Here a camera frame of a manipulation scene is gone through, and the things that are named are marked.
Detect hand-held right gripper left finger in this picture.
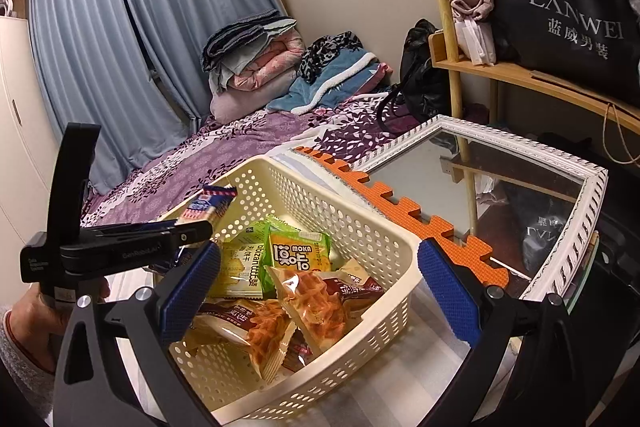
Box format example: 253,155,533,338
52,239,223,427

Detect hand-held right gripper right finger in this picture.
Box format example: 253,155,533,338
417,237,578,427

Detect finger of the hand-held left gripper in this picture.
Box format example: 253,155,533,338
147,218,215,258

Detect blue red cracker packet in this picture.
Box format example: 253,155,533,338
177,184,239,228

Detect yellow biscuit packet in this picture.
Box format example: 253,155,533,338
207,234,275,300

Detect large green snack bag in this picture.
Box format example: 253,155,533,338
237,219,273,248

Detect brown waffle packet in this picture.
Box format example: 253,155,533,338
267,257,386,358
192,297,298,383

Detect green square cracker packet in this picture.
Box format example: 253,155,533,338
267,219,333,275

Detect cream plastic basket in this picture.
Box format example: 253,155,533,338
159,154,432,425

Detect person's left forearm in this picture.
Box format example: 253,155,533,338
0,304,56,427

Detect person's left hand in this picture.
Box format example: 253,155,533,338
9,281,112,375

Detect purple floral bedsheet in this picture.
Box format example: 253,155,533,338
80,94,426,228

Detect orange foam mat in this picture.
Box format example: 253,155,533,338
294,146,511,290

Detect white framed mirror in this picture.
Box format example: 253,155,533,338
352,114,610,305

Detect striped bed sheet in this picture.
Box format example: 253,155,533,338
107,149,516,427

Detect white wardrobe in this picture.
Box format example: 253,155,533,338
0,14,93,303

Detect pink floral quilt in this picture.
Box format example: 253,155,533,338
227,29,306,90

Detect blue fleece blanket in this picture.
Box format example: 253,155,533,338
265,52,393,116

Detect grey folded blanket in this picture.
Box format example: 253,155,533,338
201,9,296,75

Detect blue grey curtain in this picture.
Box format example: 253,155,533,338
27,0,293,195

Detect black handbag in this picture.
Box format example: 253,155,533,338
375,19,453,132

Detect wooden shelf rack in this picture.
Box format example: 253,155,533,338
390,0,640,148

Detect leopard print cloth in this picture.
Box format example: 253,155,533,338
297,34,363,82

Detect folded clothes on shelf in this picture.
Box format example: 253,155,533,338
452,14,498,66

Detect pink cloth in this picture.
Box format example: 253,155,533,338
450,0,498,24

